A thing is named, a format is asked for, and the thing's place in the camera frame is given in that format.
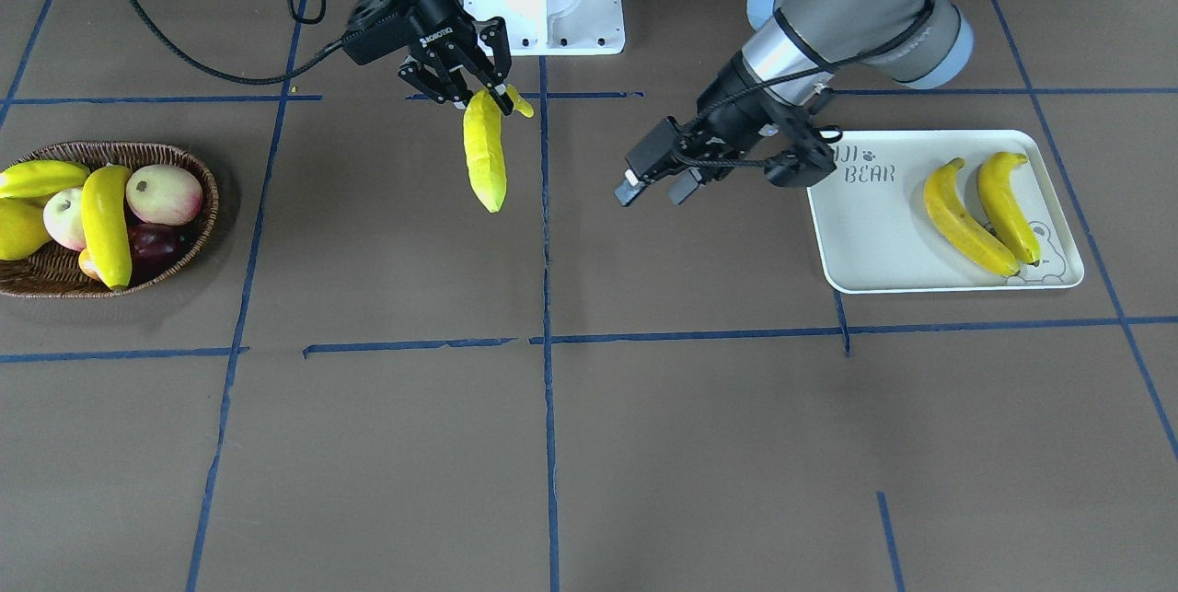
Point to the orange fruit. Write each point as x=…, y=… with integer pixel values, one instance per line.
x=86, y=265

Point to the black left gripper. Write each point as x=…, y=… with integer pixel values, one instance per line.
x=733, y=110

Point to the pink peach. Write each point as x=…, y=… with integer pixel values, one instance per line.
x=164, y=195

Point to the yellow star fruit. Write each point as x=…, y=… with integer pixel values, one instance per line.
x=42, y=177

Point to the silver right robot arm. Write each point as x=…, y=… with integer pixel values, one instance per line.
x=452, y=56

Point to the yellow banana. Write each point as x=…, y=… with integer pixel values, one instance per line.
x=483, y=147
x=994, y=185
x=951, y=219
x=105, y=227

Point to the cream bear print tray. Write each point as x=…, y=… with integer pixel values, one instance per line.
x=874, y=233

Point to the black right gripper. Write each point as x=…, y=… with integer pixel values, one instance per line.
x=428, y=18

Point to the yellow lemon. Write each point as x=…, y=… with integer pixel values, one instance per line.
x=22, y=230

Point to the brown wicker basket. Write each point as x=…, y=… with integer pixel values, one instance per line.
x=52, y=271

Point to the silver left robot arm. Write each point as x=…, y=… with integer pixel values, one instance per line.
x=798, y=45

